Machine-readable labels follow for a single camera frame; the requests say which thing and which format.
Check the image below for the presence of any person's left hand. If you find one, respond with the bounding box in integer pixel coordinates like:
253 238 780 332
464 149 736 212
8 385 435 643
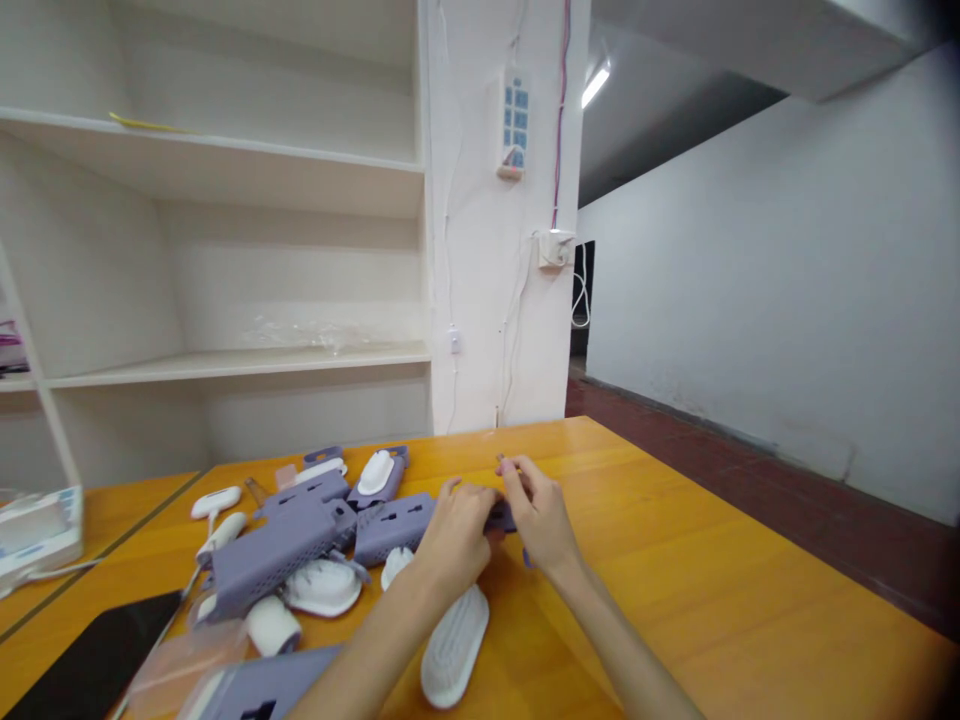
414 476 504 598

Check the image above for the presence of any person's right hand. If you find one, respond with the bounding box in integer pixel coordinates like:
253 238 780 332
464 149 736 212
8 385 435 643
495 453 588 581

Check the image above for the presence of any small purple plastic part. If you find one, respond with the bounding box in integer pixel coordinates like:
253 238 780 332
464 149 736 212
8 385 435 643
483 497 538 569

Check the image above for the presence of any purple basket with white insert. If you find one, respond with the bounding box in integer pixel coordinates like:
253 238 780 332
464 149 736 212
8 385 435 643
345 445 412 513

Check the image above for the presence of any white oval plastic insert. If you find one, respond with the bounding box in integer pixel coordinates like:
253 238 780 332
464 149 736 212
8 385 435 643
356 449 397 498

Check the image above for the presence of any white flat plastic piece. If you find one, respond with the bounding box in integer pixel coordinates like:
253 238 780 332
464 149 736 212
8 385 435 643
291 458 349 486

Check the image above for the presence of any white long oval brush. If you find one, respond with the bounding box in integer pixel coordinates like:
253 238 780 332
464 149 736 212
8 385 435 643
419 582 491 711

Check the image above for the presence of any purple slotted plastic panel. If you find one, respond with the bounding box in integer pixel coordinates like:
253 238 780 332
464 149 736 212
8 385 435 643
257 468 352 520

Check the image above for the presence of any white round brush head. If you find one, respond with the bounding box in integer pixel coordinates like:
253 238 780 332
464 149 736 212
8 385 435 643
282 557 364 619

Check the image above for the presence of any large purple perforated basket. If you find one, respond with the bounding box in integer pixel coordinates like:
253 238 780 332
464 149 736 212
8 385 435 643
200 497 359 625

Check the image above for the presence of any white plastic cylinder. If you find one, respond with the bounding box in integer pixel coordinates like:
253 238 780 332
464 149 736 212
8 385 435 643
245 595 304 658

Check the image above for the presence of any purple plastic box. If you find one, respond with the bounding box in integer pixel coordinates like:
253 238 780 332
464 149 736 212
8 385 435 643
200 642 348 720

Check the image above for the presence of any clear plastic bag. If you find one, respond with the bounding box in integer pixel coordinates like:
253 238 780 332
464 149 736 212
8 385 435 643
112 620 250 720

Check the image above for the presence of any white shelf unit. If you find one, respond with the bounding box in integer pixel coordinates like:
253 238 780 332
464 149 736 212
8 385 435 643
0 0 435 493

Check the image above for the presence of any white power strip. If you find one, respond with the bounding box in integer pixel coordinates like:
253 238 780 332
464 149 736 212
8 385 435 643
495 66 533 184

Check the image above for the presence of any black flat tablet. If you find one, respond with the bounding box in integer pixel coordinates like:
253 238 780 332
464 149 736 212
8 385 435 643
0 588 186 720

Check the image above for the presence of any fluorescent tube lamp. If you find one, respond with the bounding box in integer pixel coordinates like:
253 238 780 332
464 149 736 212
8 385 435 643
580 62 613 111

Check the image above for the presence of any white cardboard box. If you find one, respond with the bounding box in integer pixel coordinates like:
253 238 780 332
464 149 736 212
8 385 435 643
0 485 85 580

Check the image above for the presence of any pink and purple item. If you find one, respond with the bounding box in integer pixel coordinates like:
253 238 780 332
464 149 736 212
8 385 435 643
0 320 32 374

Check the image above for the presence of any yellow strip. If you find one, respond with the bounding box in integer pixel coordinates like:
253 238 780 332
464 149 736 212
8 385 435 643
107 111 198 137

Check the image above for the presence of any looped white cord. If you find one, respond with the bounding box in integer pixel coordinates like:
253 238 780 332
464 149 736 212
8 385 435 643
570 242 595 330

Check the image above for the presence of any white cylindrical plastic handle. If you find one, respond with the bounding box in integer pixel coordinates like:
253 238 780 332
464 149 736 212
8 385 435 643
195 511 250 565

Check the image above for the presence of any white rounded plastic handle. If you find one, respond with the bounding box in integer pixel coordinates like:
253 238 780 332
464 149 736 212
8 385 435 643
190 485 244 521

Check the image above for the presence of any white wall socket box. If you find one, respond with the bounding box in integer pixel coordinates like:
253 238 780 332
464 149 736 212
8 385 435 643
535 227 578 272

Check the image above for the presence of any red and blue cable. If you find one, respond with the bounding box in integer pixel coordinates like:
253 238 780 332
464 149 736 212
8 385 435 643
550 0 574 231

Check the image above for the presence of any white cable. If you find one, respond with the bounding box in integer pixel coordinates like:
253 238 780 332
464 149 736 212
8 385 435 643
0 557 104 595

